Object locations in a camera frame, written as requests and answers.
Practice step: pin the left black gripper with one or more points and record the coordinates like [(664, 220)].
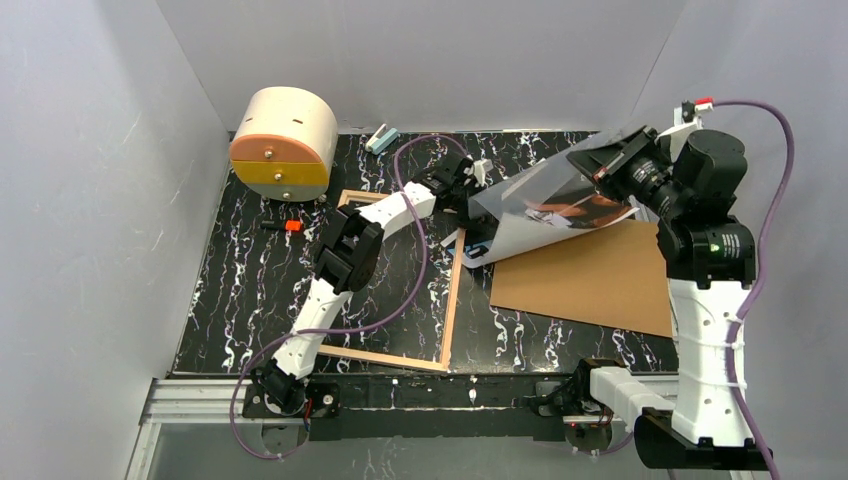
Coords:
[(464, 192)]

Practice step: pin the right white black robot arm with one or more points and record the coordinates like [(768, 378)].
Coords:
[(687, 178)]

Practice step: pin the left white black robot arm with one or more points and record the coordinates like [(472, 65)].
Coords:
[(345, 263)]

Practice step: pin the round cream drawer box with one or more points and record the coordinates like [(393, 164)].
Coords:
[(284, 146)]

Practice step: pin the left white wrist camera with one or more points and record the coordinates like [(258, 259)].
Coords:
[(480, 170)]

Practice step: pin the white wooden picture frame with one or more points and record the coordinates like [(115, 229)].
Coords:
[(440, 366)]

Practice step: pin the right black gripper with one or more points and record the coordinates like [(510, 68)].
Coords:
[(611, 160)]

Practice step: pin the brown cardboard backing board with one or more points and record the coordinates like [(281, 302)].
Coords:
[(613, 277)]

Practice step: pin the black orange marker pen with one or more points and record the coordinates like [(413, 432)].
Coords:
[(285, 225)]

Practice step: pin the printed photo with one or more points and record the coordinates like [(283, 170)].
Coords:
[(544, 204)]

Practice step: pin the small light blue clip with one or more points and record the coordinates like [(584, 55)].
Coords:
[(381, 139)]

